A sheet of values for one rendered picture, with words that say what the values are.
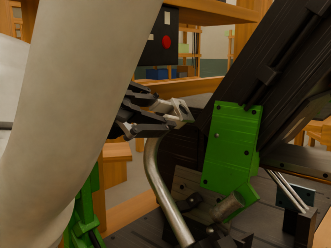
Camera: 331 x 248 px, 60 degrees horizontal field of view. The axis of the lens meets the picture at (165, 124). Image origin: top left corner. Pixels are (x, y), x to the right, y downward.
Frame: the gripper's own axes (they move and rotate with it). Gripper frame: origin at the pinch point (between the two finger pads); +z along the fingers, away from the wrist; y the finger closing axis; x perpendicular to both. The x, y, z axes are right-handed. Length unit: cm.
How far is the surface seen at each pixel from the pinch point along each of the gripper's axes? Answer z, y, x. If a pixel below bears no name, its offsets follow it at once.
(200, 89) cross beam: 59, 34, 15
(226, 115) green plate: 14.6, -1.5, -5.0
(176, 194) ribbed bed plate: 16.4, -9.9, 18.1
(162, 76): 431, 341, 226
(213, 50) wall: 853, 587, 213
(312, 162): 30.6, -17.6, -11.5
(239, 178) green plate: 14.9, -15.1, 0.0
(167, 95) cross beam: 38, 29, 19
